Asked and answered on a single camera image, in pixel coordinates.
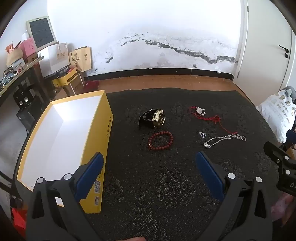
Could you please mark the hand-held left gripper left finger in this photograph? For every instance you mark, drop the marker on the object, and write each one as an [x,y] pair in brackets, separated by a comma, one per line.
[91,173]

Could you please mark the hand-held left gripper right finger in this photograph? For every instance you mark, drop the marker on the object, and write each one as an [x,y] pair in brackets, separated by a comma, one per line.
[209,173]

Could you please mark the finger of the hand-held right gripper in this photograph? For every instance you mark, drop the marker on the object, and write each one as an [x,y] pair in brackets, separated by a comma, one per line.
[291,136]
[276,154]

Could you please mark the yellow cardboard box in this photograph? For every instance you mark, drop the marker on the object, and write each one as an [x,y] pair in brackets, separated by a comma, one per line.
[69,129]

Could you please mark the black and gold watch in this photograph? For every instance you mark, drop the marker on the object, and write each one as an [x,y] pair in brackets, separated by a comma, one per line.
[153,118]

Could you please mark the person's right hand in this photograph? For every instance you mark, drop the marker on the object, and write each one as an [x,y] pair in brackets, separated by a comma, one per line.
[283,208]

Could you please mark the white printed plastic bag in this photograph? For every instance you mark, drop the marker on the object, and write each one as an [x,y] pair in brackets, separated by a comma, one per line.
[275,113]

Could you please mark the grey cloth item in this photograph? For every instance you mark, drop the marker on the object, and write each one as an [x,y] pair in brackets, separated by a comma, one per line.
[290,91]

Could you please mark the black patterned mat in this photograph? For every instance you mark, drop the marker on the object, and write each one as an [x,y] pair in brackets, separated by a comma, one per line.
[161,185]

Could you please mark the brown cardboard box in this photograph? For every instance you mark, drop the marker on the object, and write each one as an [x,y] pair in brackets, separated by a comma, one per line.
[74,88]

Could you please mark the red cloth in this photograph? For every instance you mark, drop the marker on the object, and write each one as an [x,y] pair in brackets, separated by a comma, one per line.
[91,86]

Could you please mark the white door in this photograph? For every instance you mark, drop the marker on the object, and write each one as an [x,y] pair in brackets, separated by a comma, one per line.
[261,46]

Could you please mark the flat yellow box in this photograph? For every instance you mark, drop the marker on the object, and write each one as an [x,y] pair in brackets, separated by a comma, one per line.
[64,80]

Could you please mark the black speaker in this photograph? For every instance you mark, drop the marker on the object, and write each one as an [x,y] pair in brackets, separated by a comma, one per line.
[22,98]

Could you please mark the tan cardboard box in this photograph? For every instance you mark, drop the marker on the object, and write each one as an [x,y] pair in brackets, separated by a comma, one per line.
[81,59]

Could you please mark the white gift box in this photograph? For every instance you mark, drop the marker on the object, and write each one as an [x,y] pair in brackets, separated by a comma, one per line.
[54,60]

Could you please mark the black desk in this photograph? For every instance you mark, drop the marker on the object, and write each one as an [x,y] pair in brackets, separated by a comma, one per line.
[20,74]

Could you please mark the pink box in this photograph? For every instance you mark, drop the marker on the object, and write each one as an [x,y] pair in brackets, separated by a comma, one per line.
[29,49]

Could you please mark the tan paper bag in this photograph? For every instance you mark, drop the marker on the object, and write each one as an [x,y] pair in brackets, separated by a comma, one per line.
[15,56]

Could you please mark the cream framed dark screen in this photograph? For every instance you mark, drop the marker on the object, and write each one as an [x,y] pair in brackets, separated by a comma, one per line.
[41,32]

